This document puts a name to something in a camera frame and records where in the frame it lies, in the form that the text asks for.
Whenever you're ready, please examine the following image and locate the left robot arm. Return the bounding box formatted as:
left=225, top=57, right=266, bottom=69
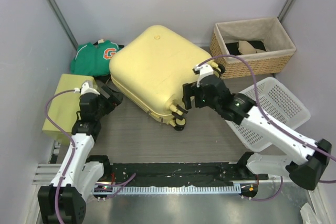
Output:
left=37, top=81, right=123, bottom=223

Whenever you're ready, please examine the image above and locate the beige cloth in basket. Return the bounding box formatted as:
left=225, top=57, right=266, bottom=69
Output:
left=238, top=40, right=267, bottom=55

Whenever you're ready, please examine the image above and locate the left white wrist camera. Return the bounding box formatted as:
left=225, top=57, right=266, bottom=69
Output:
left=73, top=81, right=100, bottom=95

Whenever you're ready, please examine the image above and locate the yellow-green drawer box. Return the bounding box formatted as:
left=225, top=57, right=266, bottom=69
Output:
left=42, top=73, right=98, bottom=145

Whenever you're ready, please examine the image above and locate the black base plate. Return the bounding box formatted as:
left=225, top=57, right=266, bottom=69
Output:
left=98, top=162, right=269, bottom=187

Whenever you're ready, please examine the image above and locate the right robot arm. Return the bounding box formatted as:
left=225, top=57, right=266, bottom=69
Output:
left=182, top=74, right=332, bottom=190

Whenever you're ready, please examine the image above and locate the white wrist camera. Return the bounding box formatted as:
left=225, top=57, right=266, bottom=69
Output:
left=73, top=81, right=100, bottom=95
left=193, top=63, right=218, bottom=88

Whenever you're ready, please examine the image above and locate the white plastic mesh basket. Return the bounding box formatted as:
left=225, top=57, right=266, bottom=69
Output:
left=227, top=77, right=311, bottom=152

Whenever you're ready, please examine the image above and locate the white slotted cable duct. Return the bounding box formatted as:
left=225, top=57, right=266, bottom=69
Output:
left=88, top=185, right=242, bottom=196

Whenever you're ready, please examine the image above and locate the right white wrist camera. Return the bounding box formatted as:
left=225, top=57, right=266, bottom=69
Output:
left=193, top=63, right=218, bottom=88

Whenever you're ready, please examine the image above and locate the black cloth in basket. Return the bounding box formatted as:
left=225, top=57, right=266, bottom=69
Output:
left=225, top=40, right=266, bottom=56

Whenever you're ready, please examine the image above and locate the wicker basket with liner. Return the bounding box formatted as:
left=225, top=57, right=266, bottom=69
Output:
left=210, top=17, right=297, bottom=74

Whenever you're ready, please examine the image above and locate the green jersey with G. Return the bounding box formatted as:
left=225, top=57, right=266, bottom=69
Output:
left=70, top=39, right=124, bottom=77

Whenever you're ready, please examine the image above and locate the white crumpled plastic bag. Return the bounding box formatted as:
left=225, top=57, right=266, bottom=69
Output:
left=300, top=203, right=322, bottom=224

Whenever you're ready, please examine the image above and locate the yellow hard-shell suitcase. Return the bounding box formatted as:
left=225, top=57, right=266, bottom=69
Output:
left=109, top=25, right=211, bottom=131

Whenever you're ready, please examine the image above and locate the dark cloth under jersey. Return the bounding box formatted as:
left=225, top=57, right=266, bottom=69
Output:
left=94, top=74, right=113, bottom=86

